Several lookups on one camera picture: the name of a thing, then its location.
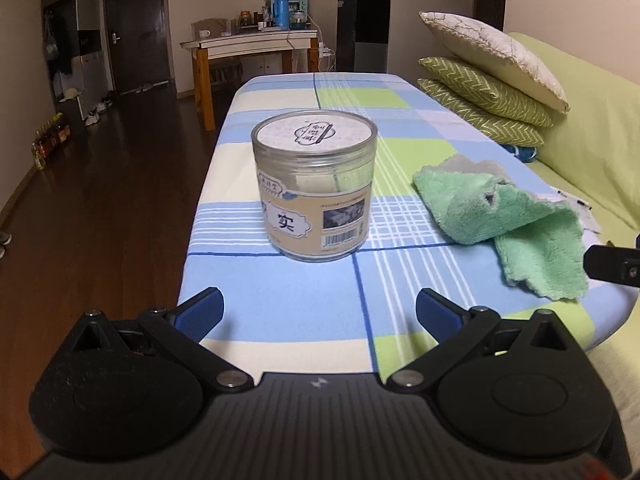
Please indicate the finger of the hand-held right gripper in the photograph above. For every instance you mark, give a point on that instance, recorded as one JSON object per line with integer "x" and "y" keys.
{"x": 610, "y": 265}

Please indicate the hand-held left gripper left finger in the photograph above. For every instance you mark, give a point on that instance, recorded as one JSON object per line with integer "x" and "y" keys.
{"x": 197, "y": 312}

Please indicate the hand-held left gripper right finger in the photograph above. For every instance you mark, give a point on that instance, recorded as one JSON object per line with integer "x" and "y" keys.
{"x": 435, "y": 312}

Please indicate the green fluffy cleaning cloth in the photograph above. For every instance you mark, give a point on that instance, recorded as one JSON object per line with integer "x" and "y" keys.
{"x": 475, "y": 210}

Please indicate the clear plastic jar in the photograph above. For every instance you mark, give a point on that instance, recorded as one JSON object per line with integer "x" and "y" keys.
{"x": 310, "y": 180}

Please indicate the black white pen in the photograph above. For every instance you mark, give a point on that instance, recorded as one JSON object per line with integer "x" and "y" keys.
{"x": 575, "y": 200}

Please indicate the green covered sofa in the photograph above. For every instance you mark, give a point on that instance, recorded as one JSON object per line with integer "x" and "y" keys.
{"x": 600, "y": 125}

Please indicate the blue cloth bundle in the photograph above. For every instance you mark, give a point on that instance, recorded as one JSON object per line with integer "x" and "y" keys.
{"x": 520, "y": 152}

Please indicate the green chevron pillow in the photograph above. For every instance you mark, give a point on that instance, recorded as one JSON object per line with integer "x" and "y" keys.
{"x": 480, "y": 120}
{"x": 480, "y": 85}

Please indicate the white sneaker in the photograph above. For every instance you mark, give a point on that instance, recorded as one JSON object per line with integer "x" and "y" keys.
{"x": 92, "y": 119}

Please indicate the row of floor bottles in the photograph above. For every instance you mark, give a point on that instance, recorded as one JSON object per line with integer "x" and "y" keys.
{"x": 50, "y": 140}

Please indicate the pair of grey slippers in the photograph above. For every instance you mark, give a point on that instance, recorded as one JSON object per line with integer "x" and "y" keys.
{"x": 145, "y": 88}

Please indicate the white crackle pattern pillow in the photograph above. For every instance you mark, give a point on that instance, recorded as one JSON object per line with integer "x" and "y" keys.
{"x": 495, "y": 55}

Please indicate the straw hat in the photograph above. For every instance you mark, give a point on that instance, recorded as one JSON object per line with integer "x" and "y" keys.
{"x": 70, "y": 94}

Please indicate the wooden desk with white top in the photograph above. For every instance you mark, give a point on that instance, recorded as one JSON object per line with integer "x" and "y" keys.
{"x": 250, "y": 42}

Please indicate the white power strip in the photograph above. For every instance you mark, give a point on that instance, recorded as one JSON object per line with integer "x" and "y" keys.
{"x": 326, "y": 51}

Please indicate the dark entrance door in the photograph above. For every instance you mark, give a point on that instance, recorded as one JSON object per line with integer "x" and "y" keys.
{"x": 135, "y": 35}

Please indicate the flat cardboard box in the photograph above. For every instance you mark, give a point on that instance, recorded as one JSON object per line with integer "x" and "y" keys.
{"x": 210, "y": 27}

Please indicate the tall black cabinet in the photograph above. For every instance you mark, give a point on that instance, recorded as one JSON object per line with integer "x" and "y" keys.
{"x": 362, "y": 35}

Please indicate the hanging dark jacket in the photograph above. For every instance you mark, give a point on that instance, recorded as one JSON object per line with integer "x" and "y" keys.
{"x": 60, "y": 45}

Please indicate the blue thermos flask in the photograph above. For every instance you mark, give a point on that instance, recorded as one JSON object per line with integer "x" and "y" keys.
{"x": 281, "y": 12}

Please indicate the teal mini oven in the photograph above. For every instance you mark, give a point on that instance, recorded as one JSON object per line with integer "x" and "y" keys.
{"x": 298, "y": 12}

